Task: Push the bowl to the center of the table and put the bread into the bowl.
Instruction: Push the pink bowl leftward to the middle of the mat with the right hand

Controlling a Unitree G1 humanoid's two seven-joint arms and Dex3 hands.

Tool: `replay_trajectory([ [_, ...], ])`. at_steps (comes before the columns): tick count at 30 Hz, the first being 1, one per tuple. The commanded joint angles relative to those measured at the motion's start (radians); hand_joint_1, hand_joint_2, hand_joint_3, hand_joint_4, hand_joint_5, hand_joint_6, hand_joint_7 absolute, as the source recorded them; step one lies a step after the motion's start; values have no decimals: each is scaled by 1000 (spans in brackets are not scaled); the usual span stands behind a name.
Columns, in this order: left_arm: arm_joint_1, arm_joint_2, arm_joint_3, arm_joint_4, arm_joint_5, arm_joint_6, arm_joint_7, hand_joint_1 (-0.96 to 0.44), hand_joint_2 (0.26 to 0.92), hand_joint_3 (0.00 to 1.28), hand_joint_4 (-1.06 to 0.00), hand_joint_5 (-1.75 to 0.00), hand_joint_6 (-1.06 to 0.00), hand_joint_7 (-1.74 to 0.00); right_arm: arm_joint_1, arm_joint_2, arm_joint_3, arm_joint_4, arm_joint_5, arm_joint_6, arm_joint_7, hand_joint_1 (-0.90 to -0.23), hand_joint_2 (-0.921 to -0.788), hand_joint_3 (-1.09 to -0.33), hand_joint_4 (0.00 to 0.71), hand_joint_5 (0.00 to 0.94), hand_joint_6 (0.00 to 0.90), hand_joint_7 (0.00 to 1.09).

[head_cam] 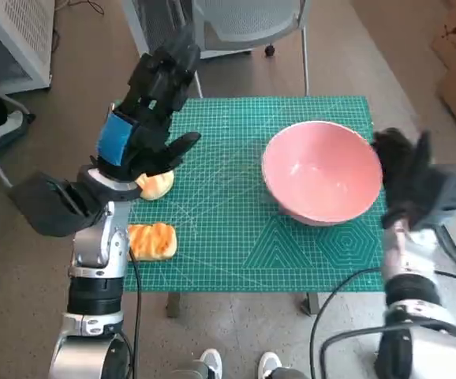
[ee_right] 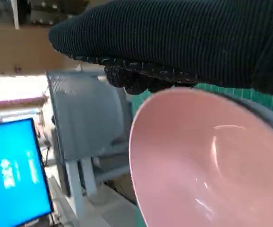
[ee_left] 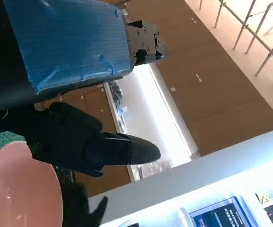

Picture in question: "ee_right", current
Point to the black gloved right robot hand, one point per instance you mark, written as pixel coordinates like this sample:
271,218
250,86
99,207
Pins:
174,42

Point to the green cutting mat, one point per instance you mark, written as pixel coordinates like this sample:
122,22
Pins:
268,101

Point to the monitor with blue screen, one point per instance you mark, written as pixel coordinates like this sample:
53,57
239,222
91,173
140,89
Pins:
9,165

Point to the grey mesh chair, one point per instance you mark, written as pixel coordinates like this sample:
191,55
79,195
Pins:
84,113

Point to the pink bowl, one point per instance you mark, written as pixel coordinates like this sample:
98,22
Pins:
198,153

